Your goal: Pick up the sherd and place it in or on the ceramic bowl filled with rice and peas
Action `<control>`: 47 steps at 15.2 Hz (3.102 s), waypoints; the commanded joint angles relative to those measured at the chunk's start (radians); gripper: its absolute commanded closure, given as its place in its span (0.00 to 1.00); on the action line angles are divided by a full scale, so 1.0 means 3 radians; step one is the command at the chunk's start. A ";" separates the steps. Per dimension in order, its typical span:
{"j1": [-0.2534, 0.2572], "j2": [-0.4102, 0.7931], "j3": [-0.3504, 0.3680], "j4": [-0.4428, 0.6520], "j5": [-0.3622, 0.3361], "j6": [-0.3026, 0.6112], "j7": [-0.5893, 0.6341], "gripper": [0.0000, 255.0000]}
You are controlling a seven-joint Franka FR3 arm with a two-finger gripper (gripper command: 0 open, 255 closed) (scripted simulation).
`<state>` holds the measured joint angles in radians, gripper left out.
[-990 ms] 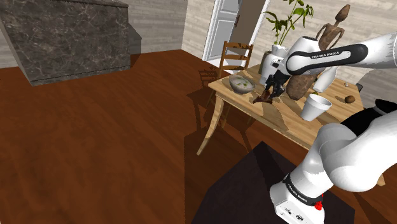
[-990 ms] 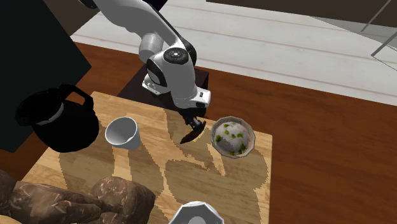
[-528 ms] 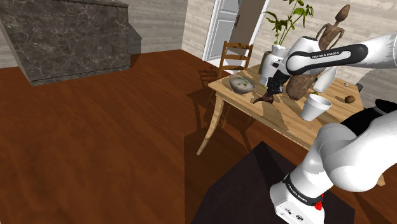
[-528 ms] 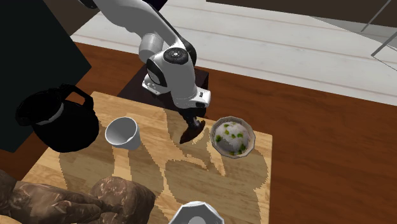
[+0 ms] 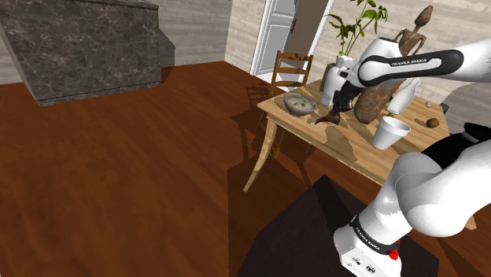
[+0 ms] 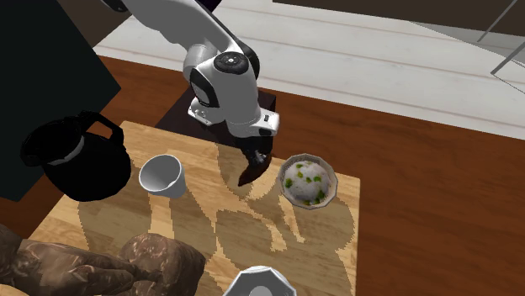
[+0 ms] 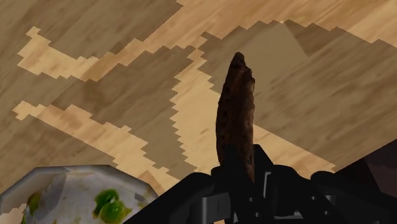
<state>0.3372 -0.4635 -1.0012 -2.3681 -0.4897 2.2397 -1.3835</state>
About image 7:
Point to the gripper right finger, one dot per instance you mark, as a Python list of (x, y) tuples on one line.
[(297, 192)]

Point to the dark brown cookie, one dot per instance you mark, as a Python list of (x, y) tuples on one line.
[(235, 111)]

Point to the white bowl with green print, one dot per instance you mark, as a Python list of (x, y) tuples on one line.
[(80, 198)]

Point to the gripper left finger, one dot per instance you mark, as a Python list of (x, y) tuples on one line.
[(198, 198)]

